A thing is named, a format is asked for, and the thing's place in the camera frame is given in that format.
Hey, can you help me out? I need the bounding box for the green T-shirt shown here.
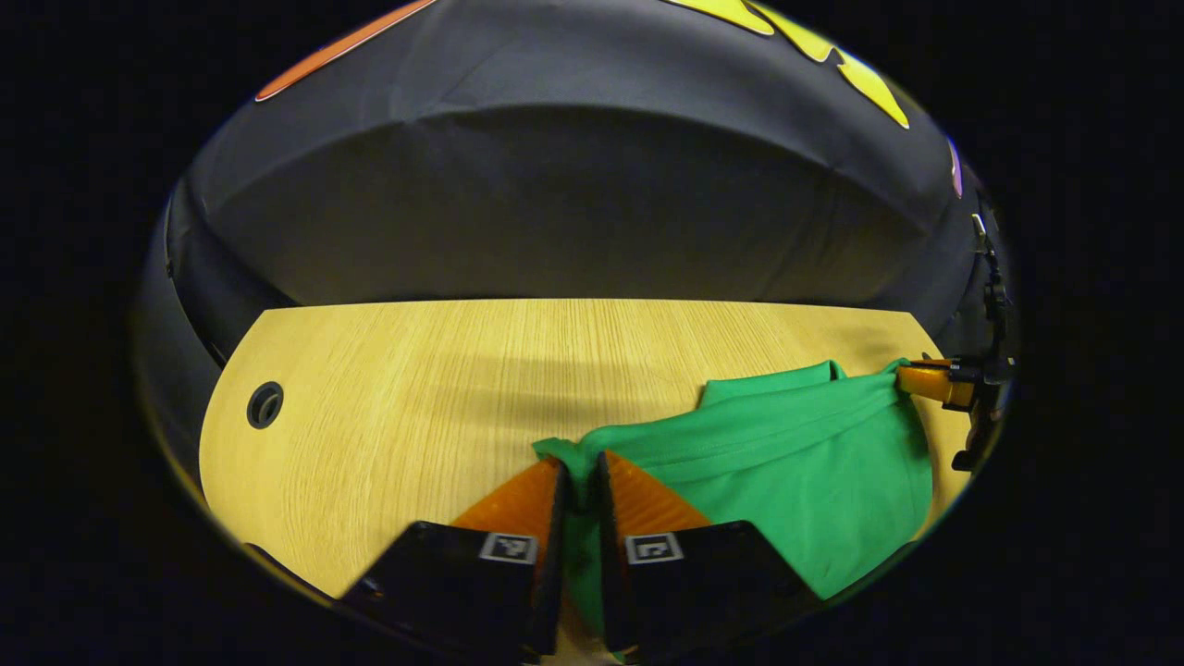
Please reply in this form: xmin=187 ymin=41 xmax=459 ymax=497
xmin=532 ymin=359 xmax=935 ymax=662

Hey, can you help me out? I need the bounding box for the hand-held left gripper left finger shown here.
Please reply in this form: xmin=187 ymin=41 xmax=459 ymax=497
xmin=338 ymin=456 xmax=570 ymax=662

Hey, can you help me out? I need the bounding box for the black backdrop cloth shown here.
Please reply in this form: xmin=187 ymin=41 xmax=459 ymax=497
xmin=139 ymin=0 xmax=1018 ymax=491

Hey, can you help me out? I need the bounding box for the black table grommet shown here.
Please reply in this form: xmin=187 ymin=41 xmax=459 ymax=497
xmin=246 ymin=381 xmax=285 ymax=430

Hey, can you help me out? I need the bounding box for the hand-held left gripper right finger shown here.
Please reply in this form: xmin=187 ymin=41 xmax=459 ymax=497
xmin=595 ymin=450 xmax=824 ymax=662

